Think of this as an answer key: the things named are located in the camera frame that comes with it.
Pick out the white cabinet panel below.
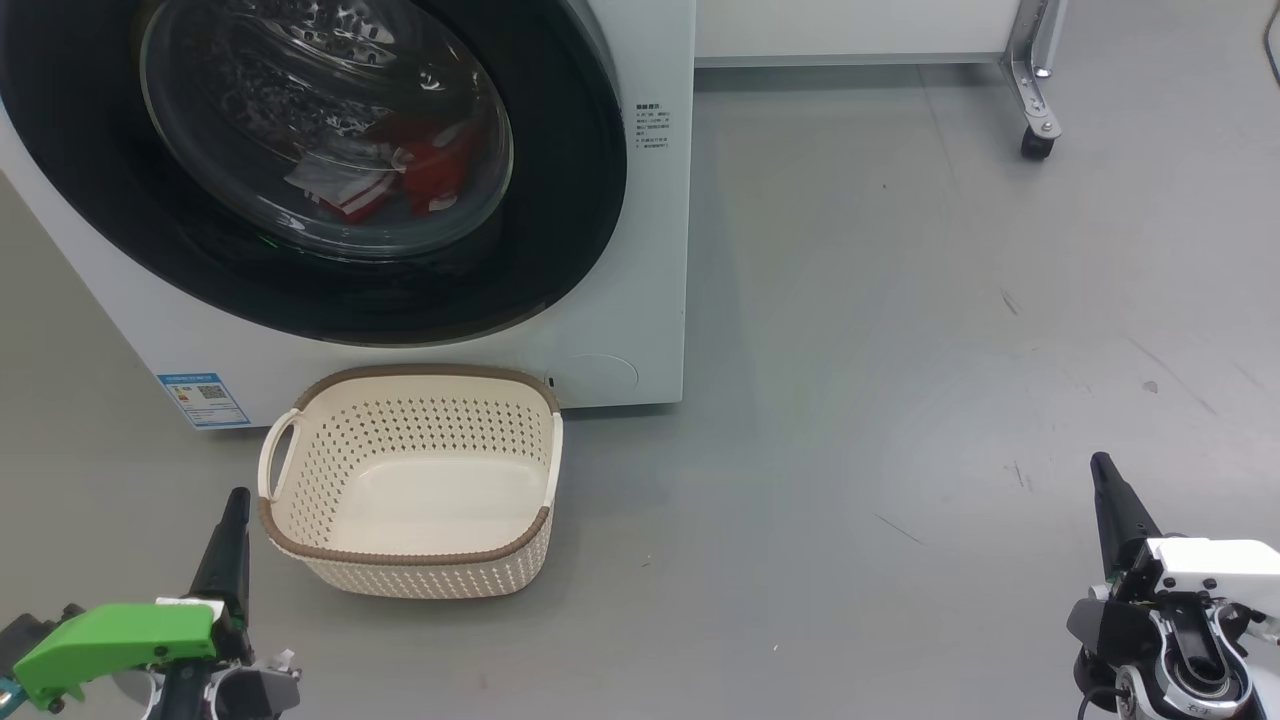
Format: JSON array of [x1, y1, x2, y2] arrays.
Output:
[[695, 0, 1023, 70]]

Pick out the red and white clothes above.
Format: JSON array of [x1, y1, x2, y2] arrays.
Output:
[[285, 115, 477, 227]]

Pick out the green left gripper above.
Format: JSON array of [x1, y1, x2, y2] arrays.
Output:
[[12, 487, 253, 711]]

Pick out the black round glass washer door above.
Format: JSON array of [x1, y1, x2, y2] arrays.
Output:
[[0, 0, 630, 349]]

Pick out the metal cart leg with caster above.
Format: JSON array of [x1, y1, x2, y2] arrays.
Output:
[[1000, 0, 1070, 162]]

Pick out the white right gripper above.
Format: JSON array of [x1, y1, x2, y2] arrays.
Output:
[[1066, 452, 1280, 663]]

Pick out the blue energy label sticker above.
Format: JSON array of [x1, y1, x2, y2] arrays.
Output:
[[157, 372, 252, 432]]

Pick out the cream perforated laundry basket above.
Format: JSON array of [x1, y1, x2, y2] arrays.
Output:
[[257, 364, 565, 601]]

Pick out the white front-load washing machine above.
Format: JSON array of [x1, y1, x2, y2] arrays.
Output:
[[0, 0, 697, 432]]

